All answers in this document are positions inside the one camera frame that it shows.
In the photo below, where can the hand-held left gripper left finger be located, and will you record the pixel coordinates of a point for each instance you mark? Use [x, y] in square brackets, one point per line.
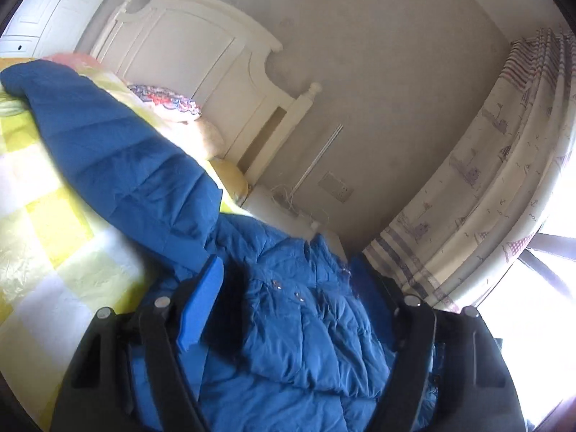
[202, 297]

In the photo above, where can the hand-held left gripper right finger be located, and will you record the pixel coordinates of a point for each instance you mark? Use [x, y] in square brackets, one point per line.
[372, 288]

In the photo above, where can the blue down jacket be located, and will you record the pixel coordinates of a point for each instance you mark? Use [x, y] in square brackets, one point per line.
[292, 324]

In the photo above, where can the white nightstand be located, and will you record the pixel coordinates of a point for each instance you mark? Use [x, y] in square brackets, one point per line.
[279, 213]

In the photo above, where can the yellow pillow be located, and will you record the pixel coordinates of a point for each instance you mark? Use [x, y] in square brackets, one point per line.
[231, 177]

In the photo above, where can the white slim pole lamp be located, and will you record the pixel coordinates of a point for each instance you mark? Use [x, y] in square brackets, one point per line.
[317, 159]

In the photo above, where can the printed cream curtain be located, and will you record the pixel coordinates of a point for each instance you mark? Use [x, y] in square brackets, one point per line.
[486, 180]

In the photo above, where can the pink pillow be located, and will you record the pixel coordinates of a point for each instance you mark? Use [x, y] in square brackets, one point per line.
[209, 137]

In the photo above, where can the yellow checkered bed sheet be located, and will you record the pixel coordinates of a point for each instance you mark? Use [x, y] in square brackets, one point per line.
[54, 216]

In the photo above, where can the colourful patterned pillow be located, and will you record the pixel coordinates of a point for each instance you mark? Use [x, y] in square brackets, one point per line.
[171, 101]

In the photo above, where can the white wooden headboard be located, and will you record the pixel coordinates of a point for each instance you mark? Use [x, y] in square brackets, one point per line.
[193, 49]

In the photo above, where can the white wardrobe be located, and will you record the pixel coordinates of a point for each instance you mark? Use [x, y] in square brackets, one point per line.
[49, 4]

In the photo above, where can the wall socket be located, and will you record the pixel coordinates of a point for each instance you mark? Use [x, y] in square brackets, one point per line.
[335, 186]

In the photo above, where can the dark window frame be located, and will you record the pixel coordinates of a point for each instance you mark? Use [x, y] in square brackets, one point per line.
[551, 240]

